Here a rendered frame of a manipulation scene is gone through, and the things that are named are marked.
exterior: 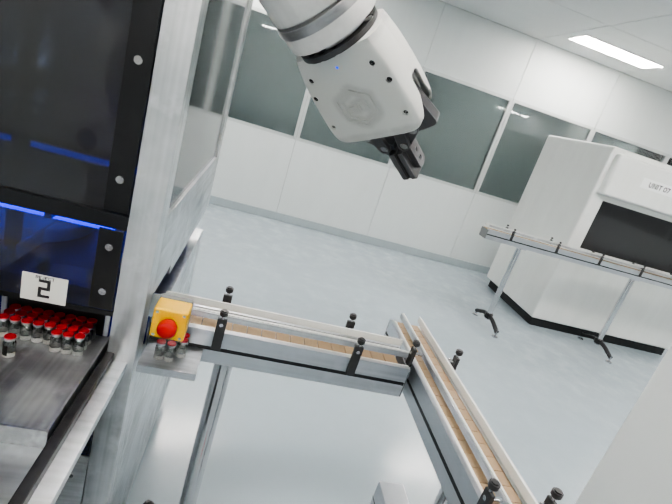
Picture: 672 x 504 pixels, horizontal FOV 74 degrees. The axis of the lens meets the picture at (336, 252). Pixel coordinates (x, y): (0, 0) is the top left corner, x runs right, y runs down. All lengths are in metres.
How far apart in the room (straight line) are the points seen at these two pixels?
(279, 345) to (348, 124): 0.81
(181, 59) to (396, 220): 5.17
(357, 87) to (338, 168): 5.20
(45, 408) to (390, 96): 0.82
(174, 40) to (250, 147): 4.66
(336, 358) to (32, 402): 0.66
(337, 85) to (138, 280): 0.69
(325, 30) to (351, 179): 5.30
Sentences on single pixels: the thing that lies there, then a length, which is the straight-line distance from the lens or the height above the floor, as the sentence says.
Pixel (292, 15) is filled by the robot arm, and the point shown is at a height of 1.58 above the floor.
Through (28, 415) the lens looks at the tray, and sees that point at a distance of 0.98.
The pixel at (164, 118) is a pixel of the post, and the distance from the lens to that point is 0.91.
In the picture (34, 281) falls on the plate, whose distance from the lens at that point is 1.08.
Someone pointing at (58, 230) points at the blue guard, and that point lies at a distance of 1.02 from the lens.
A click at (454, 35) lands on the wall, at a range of 5.89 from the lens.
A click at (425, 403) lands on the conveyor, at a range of 1.21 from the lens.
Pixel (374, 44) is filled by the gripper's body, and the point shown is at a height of 1.58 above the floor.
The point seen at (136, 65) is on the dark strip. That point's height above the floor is 1.49.
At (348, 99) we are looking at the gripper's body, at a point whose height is 1.54.
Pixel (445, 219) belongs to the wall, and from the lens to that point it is 6.12.
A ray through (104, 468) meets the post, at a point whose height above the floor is 0.57.
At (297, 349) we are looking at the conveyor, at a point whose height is 0.93.
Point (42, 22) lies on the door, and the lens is 0.98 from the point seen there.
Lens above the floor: 1.53
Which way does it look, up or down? 17 degrees down
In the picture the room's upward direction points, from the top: 18 degrees clockwise
